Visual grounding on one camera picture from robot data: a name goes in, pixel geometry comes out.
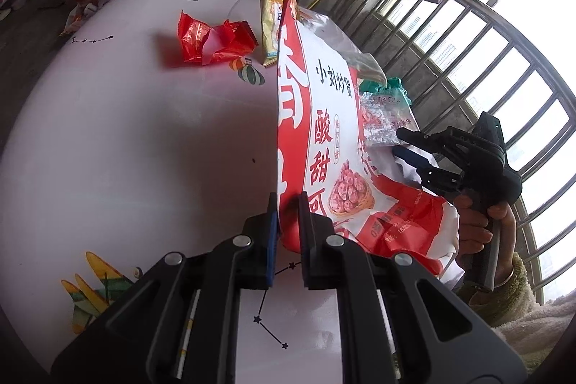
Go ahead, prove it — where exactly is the large red white snack bag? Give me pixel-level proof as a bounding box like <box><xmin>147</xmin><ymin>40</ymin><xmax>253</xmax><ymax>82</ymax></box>
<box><xmin>274</xmin><ymin>0</ymin><xmax>465</xmax><ymax>290</ymax></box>

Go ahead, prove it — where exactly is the green plastic bag roll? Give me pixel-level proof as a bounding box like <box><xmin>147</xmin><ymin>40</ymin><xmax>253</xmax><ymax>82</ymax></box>
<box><xmin>357</xmin><ymin>77</ymin><xmax>412</xmax><ymax>110</ymax></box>

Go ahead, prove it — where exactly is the yellow noodle packet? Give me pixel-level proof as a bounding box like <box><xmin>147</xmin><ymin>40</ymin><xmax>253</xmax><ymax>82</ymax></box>
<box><xmin>260</xmin><ymin>0</ymin><xmax>298</xmax><ymax>67</ymax></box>

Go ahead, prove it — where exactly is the person's right hand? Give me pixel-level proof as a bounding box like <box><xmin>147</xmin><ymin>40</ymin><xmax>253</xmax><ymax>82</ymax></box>
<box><xmin>454</xmin><ymin>194</ymin><xmax>518</xmax><ymax>279</ymax></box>

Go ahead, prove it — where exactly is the metal balcony railing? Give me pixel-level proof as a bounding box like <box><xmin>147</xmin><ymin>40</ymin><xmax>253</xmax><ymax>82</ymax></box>
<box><xmin>310</xmin><ymin>0</ymin><xmax>576</xmax><ymax>304</ymax></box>

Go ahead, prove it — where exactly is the person's right forearm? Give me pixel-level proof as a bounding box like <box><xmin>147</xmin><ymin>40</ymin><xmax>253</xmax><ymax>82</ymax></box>
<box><xmin>452</xmin><ymin>249</ymin><xmax>576</xmax><ymax>371</ymax></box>

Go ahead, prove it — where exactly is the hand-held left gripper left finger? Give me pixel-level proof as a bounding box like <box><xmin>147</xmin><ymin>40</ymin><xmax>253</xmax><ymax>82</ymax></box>
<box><xmin>50</xmin><ymin>191</ymin><xmax>282</xmax><ymax>384</ymax></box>

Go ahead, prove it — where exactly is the clear plastic packet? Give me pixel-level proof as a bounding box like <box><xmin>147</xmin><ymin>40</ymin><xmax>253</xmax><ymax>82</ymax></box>
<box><xmin>360</xmin><ymin>91</ymin><xmax>417</xmax><ymax>146</ymax></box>

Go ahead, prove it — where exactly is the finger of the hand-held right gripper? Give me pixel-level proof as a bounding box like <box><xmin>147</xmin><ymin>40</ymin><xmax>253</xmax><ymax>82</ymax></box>
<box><xmin>393</xmin><ymin>146</ymin><xmax>469</xmax><ymax>192</ymax></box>
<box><xmin>396</xmin><ymin>127</ymin><xmax>480</xmax><ymax>169</ymax></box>

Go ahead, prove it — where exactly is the red crumpled wrapper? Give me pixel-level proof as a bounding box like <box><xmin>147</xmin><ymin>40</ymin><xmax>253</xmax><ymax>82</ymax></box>
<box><xmin>177</xmin><ymin>10</ymin><xmax>258</xmax><ymax>65</ymax></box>

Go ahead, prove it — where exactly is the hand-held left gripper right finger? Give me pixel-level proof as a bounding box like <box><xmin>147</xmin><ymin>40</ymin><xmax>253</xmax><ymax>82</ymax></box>
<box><xmin>297</xmin><ymin>191</ymin><xmax>528</xmax><ymax>384</ymax></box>

